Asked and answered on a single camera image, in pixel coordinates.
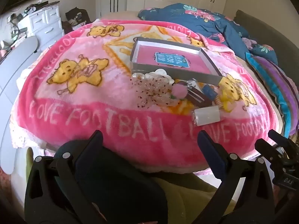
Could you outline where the white flower hair claw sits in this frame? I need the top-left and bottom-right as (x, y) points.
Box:
(145, 69), (175, 84)

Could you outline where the pink pom-pom hair tie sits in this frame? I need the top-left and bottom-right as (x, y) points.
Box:
(172, 85), (187, 99)

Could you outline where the blue floral quilt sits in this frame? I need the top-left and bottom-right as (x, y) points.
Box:
(137, 3), (279, 61)

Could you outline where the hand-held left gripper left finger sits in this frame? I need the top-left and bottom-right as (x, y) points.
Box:
(24, 129), (104, 224)

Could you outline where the small clear packet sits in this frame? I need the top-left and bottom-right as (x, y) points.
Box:
(187, 78), (204, 91)

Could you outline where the person's green clothed leg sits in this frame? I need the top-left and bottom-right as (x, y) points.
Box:
(149, 175), (234, 224)

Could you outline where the white chest of drawers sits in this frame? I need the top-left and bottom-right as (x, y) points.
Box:
(17, 3), (65, 52)

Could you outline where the striped purple blue pillow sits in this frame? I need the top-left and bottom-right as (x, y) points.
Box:
(245, 52), (299, 137)

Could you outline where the dark bag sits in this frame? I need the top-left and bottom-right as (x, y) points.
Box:
(65, 7), (93, 27)

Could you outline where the grey box with pink inside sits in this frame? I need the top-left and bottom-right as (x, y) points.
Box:
(130, 37), (223, 85)

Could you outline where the white curved footboard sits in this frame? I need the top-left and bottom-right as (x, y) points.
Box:
(0, 36), (39, 176)

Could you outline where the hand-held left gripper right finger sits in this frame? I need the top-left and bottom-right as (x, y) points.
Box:
(197, 131), (274, 224)

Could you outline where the yellow spiral hair tie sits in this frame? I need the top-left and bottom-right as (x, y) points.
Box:
(214, 95), (234, 112)

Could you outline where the pink printed bear blanket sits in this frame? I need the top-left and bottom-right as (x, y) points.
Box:
(9, 20), (279, 176)

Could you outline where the clear white plastic case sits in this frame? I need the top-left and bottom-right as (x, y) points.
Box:
(192, 106), (221, 126)

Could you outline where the grey upholstered headboard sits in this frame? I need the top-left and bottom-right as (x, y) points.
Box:
(233, 10), (299, 54)

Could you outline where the brown hair claw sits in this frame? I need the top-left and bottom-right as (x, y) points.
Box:
(178, 80), (213, 107)

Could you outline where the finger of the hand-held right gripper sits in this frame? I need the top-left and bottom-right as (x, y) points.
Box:
(268, 129), (299, 151)
(255, 138), (286, 165)

